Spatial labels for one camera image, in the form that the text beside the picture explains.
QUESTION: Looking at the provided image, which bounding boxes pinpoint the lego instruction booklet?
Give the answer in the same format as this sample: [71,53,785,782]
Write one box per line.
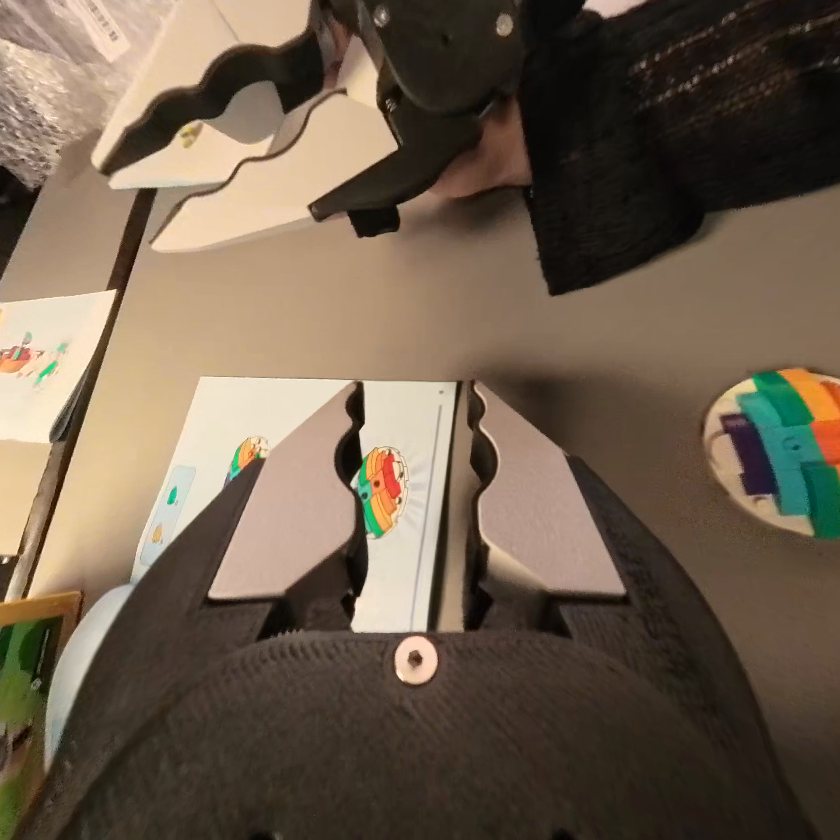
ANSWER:
[42,377,460,775]

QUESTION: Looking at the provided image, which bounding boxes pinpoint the pale instruction booklet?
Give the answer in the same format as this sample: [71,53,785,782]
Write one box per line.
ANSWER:
[0,289,119,445]

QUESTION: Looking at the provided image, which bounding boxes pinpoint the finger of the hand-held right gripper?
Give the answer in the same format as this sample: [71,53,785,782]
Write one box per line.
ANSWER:
[91,0,329,177]
[108,85,403,256]

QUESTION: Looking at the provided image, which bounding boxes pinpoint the person's right hand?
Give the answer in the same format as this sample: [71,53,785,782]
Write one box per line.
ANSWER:
[427,98,534,201]

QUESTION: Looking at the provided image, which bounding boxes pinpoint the round rainbow lego build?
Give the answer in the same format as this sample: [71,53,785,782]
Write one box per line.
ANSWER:
[702,367,840,540]

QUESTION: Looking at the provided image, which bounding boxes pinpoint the lego set box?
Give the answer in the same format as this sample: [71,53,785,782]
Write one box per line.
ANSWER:
[0,591,83,840]

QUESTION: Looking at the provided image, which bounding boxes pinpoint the person's right forearm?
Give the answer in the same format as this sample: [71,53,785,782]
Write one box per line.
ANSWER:
[518,0,840,296]

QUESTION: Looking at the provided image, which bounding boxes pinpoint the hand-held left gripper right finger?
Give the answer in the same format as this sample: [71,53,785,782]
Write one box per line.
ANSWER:
[467,381,627,599]

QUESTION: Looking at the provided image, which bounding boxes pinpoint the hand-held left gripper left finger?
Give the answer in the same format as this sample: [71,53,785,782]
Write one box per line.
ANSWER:
[209,381,370,603]

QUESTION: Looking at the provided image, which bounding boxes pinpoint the bubble wrap bag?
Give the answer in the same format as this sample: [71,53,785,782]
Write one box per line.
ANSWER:
[0,0,178,191]

